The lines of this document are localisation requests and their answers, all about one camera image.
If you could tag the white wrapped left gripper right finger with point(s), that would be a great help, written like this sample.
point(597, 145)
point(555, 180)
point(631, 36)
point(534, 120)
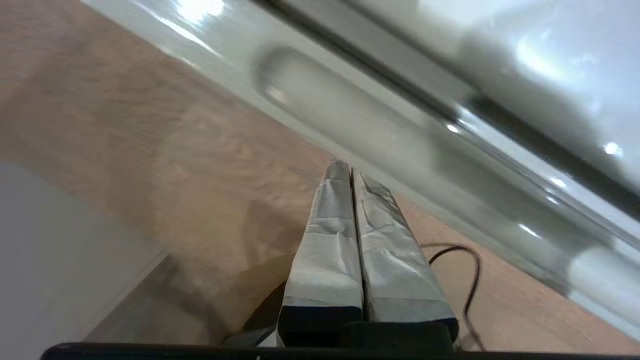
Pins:
point(395, 270)

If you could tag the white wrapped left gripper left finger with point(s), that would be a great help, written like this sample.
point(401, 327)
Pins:
point(327, 260)

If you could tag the white glossy drawer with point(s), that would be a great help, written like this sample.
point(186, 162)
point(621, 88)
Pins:
point(400, 115)

